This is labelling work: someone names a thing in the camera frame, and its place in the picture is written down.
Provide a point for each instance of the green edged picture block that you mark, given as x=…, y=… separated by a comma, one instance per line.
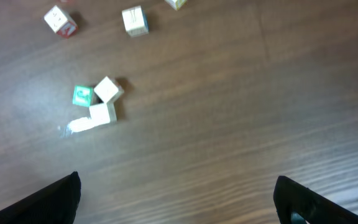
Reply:
x=102, y=113

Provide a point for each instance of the wooden block bottom centre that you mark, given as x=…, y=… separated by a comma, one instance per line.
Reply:
x=135, y=21

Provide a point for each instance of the red edged picture block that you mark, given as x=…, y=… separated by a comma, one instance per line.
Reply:
x=60, y=22

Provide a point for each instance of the wooden block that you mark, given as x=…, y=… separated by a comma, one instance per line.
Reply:
x=135, y=21
x=176, y=4

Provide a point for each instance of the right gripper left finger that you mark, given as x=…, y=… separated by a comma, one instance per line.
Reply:
x=55, y=203

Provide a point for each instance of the wooden block lower right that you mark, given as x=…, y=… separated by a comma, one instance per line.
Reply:
x=176, y=4

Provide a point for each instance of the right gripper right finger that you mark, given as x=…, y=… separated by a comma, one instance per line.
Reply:
x=296, y=203

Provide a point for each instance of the blue number 2 block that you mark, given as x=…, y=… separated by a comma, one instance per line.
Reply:
x=108, y=90

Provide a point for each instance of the green J block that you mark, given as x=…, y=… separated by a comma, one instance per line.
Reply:
x=83, y=96

